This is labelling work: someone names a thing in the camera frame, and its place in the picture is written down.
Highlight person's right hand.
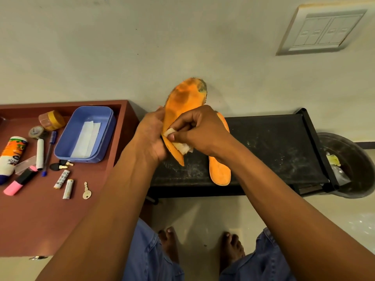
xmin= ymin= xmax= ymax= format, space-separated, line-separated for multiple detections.
xmin=167 ymin=105 xmax=235 ymax=162

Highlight person's left hand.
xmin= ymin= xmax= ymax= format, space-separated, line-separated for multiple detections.
xmin=133 ymin=106 xmax=169 ymax=166

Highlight white cleaning wipe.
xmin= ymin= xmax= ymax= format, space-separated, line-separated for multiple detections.
xmin=163 ymin=128 xmax=194 ymax=156

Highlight stained orange shoe insole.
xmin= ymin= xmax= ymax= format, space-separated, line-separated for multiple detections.
xmin=161 ymin=77 xmax=208 ymax=167

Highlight person's left forearm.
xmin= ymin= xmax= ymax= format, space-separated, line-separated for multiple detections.
xmin=35 ymin=140 xmax=161 ymax=281

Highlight person's right forearm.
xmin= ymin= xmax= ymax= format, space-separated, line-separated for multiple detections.
xmin=217 ymin=137 xmax=375 ymax=281

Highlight clean orange shoe insole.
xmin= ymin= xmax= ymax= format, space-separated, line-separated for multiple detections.
xmin=209 ymin=112 xmax=232 ymax=187

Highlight white folded tissue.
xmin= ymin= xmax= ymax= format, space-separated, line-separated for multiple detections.
xmin=70 ymin=121 xmax=101 ymax=159

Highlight black low table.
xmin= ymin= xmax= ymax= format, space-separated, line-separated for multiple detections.
xmin=146 ymin=108 xmax=340 ymax=203

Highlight blue plastic box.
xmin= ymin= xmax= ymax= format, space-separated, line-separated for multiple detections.
xmin=54 ymin=106 xmax=117 ymax=164

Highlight person's left foot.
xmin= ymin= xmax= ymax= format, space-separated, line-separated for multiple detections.
xmin=158 ymin=227 xmax=180 ymax=264

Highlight person's foot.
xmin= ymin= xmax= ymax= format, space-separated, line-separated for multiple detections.
xmin=158 ymin=227 xmax=180 ymax=264
xmin=220 ymin=231 xmax=246 ymax=273

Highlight yellow-lidded brown jar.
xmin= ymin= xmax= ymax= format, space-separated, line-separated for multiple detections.
xmin=38 ymin=110 xmax=66 ymax=131

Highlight white patterned battery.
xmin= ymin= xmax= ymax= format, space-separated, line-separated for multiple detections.
xmin=54 ymin=170 xmax=71 ymax=189

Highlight white plain battery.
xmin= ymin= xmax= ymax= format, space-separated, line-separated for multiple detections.
xmin=62 ymin=179 xmax=74 ymax=200

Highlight blue pen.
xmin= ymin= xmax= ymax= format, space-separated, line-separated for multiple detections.
xmin=41 ymin=131 xmax=57 ymax=177

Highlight blue jeans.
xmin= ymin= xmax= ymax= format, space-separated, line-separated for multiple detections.
xmin=123 ymin=218 xmax=297 ymax=281

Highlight small grey tape roll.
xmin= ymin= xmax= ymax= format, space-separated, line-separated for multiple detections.
xmin=28 ymin=126 xmax=48 ymax=140

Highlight person's right foot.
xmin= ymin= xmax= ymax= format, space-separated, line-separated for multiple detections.
xmin=220 ymin=231 xmax=246 ymax=273

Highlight white marker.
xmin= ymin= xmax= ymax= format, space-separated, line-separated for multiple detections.
xmin=36 ymin=139 xmax=45 ymax=171

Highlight clear plastic cap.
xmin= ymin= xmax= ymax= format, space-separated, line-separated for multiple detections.
xmin=14 ymin=156 xmax=37 ymax=175

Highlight white and orange tube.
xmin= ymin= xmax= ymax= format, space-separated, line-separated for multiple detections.
xmin=0 ymin=136 xmax=28 ymax=185

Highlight pink highlighter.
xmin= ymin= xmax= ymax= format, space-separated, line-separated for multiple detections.
xmin=4 ymin=166 xmax=38 ymax=196

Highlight red-brown wooden desk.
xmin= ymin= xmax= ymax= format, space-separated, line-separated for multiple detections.
xmin=0 ymin=100 xmax=140 ymax=258

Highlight clear plastic wrapper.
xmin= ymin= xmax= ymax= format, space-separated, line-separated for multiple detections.
xmin=331 ymin=165 xmax=351 ymax=186

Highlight black trash bin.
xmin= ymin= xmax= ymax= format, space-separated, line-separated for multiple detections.
xmin=316 ymin=132 xmax=375 ymax=199

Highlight white wall switch plate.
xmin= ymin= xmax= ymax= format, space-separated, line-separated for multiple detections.
xmin=276 ymin=1 xmax=375 ymax=56

